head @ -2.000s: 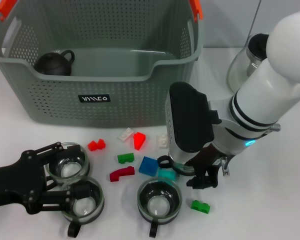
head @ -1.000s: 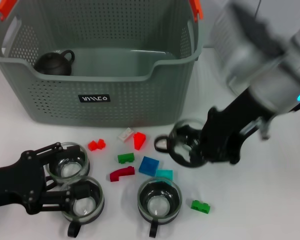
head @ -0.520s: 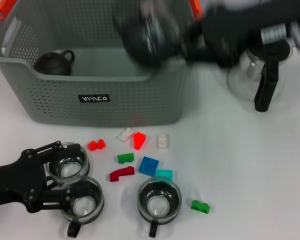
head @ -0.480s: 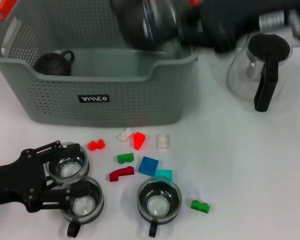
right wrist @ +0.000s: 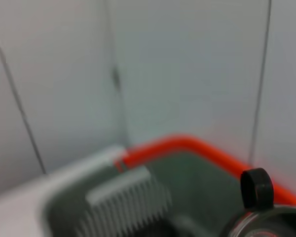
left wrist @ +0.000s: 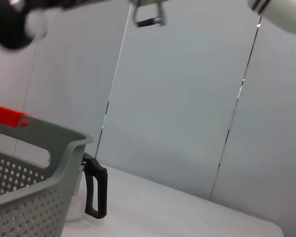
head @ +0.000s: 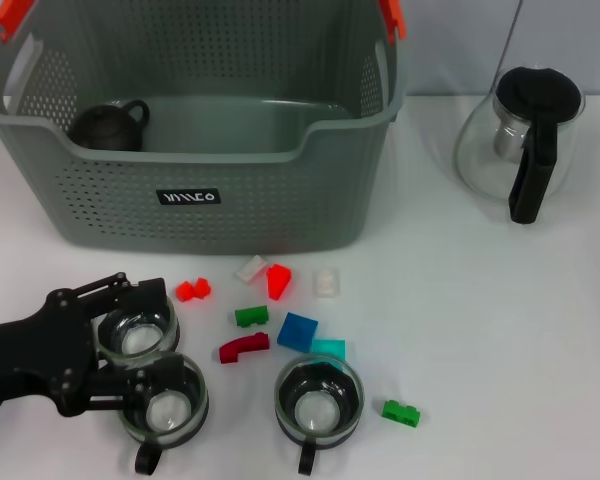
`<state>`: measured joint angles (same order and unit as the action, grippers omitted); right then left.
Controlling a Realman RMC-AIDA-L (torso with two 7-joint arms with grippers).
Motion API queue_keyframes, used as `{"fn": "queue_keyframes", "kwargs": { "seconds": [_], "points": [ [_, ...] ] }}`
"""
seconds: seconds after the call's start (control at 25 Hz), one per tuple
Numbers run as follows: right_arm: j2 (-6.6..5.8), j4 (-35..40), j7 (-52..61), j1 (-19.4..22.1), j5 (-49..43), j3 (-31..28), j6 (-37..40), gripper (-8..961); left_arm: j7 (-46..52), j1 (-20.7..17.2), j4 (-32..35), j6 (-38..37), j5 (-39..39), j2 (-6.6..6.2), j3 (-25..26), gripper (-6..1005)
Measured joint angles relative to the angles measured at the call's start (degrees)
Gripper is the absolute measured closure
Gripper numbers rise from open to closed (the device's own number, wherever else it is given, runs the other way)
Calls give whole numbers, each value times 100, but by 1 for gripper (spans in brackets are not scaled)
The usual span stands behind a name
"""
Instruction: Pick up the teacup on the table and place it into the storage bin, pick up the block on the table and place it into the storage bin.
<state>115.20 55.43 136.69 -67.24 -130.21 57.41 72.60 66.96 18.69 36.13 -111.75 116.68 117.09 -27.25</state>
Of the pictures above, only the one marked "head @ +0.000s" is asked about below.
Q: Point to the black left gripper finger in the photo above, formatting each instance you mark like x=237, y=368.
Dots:
x=160, y=375
x=150, y=295

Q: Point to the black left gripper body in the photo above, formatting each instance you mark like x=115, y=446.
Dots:
x=45, y=350

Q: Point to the glass teacup with black holder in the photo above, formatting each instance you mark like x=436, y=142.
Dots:
x=170, y=415
x=320, y=415

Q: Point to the black round object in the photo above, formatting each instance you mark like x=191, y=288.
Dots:
x=137, y=340

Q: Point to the dark red curved toy brick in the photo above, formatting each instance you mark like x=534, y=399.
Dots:
x=230, y=352

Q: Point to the grey perforated plastic storage basket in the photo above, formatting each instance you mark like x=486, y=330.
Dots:
x=230, y=220

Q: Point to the orange-red small toy brick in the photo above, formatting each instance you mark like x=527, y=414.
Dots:
x=185, y=291

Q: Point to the green toy brick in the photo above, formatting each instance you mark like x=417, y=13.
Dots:
x=250, y=317
x=400, y=412

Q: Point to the white toy brick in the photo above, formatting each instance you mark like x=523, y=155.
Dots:
x=250, y=270
x=326, y=282

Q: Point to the red sloped toy brick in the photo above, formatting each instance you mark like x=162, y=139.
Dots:
x=278, y=282

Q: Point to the blue flat toy brick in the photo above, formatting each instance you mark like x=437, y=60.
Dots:
x=295, y=332

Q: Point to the dark clay teapot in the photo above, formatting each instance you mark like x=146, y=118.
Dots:
x=105, y=130

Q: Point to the cyan flat toy brick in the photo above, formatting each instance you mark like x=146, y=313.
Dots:
x=330, y=347

